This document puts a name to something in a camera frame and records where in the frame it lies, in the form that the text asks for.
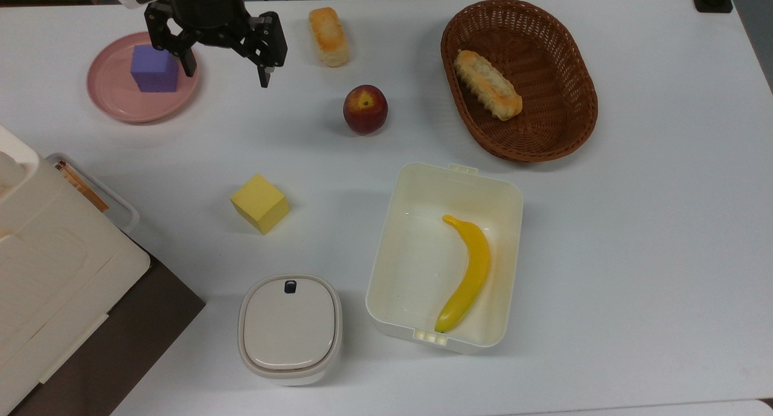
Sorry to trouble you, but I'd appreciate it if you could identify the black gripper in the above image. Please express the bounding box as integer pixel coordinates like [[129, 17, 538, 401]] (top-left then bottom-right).
[[144, 0, 289, 89]]

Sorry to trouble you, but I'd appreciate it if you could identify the purple foam cube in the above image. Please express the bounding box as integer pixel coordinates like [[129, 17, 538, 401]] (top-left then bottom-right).
[[130, 44, 180, 94]]

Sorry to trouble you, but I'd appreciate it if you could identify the yellow foam cube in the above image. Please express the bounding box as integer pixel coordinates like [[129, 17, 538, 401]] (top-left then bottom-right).
[[230, 174, 290, 235]]

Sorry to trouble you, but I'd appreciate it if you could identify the toasted bread loaf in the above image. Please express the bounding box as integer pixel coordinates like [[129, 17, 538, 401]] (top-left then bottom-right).
[[308, 7, 350, 68]]

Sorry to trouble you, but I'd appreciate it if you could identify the pink round plate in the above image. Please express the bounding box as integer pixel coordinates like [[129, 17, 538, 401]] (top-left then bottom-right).
[[86, 32, 201, 124]]

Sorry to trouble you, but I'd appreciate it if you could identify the red apple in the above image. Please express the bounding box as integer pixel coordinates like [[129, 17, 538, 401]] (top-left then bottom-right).
[[343, 85, 389, 135]]

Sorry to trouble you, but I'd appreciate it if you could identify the orange label strip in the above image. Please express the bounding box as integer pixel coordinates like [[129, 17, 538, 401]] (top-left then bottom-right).
[[54, 161, 111, 213]]

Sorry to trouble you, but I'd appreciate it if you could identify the long crusty bread roll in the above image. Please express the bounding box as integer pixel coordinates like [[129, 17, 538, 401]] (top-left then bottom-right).
[[454, 50, 524, 121]]

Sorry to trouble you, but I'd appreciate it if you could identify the white rectangular plastic container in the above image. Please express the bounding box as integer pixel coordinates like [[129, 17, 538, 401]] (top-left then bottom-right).
[[365, 162, 524, 354]]

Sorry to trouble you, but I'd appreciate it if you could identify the white lidded round pot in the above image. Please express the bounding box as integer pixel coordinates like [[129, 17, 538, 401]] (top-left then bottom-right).
[[237, 274, 343, 386]]

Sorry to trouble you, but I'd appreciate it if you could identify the brown wicker basket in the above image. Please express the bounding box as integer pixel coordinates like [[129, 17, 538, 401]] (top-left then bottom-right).
[[440, 0, 599, 163]]

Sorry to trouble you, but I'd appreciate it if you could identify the yellow banana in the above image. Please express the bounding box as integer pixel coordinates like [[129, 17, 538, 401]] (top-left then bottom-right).
[[434, 214, 492, 334]]

